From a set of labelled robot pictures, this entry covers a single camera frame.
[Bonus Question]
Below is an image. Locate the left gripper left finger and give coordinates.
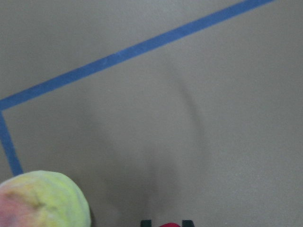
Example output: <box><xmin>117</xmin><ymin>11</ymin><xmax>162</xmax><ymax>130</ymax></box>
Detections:
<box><xmin>140</xmin><ymin>219</ymin><xmax>152</xmax><ymax>227</ymax></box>

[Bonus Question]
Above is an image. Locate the peach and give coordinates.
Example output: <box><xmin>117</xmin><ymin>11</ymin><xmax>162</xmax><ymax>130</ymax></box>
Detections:
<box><xmin>0</xmin><ymin>170</ymin><xmax>92</xmax><ymax>227</ymax></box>

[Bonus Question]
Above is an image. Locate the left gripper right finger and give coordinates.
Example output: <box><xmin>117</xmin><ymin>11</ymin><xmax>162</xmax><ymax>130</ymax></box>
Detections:
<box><xmin>182</xmin><ymin>220</ymin><xmax>195</xmax><ymax>227</ymax></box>

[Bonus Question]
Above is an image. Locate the red chili pepper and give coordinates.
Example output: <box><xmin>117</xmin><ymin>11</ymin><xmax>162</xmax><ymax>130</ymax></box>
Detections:
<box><xmin>160</xmin><ymin>222</ymin><xmax>180</xmax><ymax>227</ymax></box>

